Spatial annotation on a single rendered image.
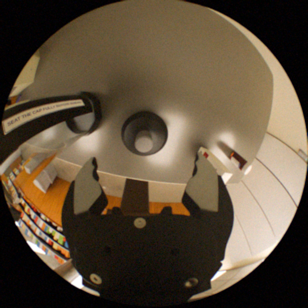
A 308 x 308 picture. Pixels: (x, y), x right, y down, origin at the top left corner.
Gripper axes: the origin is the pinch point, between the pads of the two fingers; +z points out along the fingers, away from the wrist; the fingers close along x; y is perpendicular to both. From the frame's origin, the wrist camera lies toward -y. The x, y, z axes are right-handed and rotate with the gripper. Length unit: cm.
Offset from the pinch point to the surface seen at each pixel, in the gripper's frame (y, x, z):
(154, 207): 188, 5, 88
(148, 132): -1.0, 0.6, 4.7
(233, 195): 162, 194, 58
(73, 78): -16.0, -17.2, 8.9
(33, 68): -33, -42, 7
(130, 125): -2.2, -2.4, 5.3
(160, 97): -7.0, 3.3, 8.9
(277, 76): -41, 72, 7
